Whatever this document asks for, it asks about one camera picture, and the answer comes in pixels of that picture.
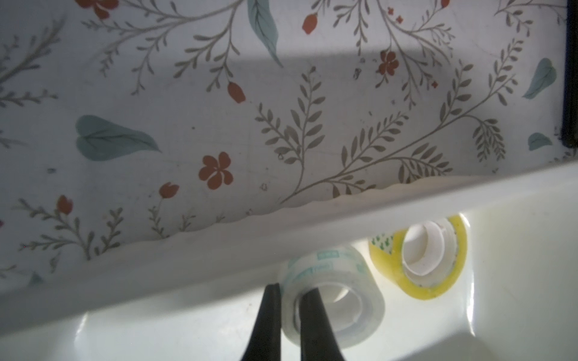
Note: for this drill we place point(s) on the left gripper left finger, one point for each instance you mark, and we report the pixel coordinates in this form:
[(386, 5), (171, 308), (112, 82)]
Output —
[(265, 341)]

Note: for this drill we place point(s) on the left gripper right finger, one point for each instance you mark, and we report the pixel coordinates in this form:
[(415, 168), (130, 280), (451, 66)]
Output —
[(317, 340)]

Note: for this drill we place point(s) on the clear transparent tape roll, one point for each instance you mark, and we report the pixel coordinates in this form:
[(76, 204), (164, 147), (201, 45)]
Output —
[(353, 302)]

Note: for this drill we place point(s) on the white storage box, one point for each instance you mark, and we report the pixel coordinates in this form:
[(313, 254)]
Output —
[(195, 296)]

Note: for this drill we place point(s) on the yellow tape roll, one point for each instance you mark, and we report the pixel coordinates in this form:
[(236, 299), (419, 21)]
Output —
[(424, 260)]

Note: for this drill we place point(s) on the floral table mat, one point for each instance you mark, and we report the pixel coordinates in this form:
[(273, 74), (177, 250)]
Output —
[(128, 121)]

